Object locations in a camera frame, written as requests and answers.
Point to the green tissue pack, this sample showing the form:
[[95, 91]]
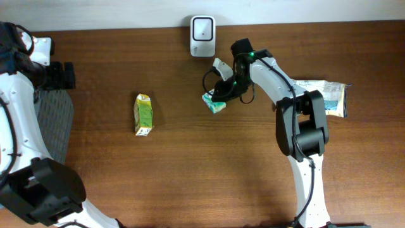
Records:
[[215, 107]]

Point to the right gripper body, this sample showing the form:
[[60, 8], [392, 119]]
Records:
[[233, 87]]

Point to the white barcode scanner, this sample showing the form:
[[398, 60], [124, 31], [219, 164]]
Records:
[[202, 36]]

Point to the green tea carton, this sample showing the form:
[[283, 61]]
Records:
[[143, 114]]

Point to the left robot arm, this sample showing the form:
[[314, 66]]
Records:
[[34, 186]]

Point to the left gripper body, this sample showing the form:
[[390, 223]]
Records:
[[55, 77]]

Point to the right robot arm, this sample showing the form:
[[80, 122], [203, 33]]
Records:
[[301, 123]]

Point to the grey plastic basket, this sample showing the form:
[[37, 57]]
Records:
[[55, 111]]

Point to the yellow snack bag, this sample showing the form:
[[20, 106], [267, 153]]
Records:
[[334, 95]]

